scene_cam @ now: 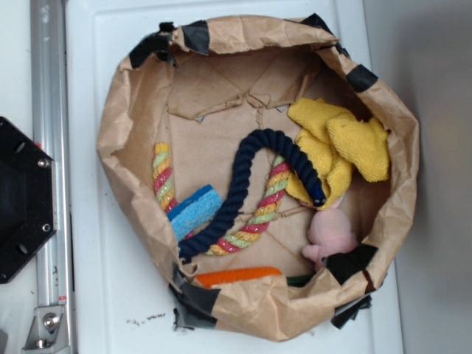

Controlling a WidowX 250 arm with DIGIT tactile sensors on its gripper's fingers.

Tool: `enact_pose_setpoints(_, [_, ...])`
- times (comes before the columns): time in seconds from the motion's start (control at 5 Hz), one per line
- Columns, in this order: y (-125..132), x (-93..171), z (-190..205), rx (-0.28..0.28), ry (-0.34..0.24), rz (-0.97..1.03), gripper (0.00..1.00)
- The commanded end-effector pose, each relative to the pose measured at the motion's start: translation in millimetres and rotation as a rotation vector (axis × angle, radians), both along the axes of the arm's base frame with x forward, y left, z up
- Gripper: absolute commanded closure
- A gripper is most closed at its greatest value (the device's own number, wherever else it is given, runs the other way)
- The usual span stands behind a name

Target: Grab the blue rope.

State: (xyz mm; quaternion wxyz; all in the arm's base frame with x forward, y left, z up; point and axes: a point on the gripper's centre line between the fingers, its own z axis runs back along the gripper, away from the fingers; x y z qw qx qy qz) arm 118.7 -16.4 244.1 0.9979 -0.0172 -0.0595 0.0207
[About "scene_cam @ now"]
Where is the brown paper bag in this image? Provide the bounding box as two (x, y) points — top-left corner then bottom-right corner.
(97, 15), (420, 341)

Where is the blue sponge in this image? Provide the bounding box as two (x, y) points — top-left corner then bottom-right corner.
(167, 184), (223, 242)

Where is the orange plush carrot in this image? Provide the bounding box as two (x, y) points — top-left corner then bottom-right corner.
(195, 266), (282, 288)

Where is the yellow terry cloth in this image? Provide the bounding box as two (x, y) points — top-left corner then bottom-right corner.
(288, 97), (390, 210)

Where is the pink plush toy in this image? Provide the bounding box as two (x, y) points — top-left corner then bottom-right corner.
(302, 208), (358, 272)

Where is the white tray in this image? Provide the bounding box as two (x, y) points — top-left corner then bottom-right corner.
(66, 1), (403, 353)

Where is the dark blue rope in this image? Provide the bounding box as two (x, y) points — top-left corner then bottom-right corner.
(178, 128), (327, 260)

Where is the multicolour twisted rope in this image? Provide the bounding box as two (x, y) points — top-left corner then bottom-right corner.
(153, 142), (292, 257)

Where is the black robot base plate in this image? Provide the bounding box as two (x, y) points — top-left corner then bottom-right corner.
(1, 117), (55, 284)

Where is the metal corner bracket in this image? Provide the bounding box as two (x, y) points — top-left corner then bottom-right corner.
(21, 305), (69, 353)

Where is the aluminium extrusion rail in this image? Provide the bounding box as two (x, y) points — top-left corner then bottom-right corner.
(30, 1), (77, 353)

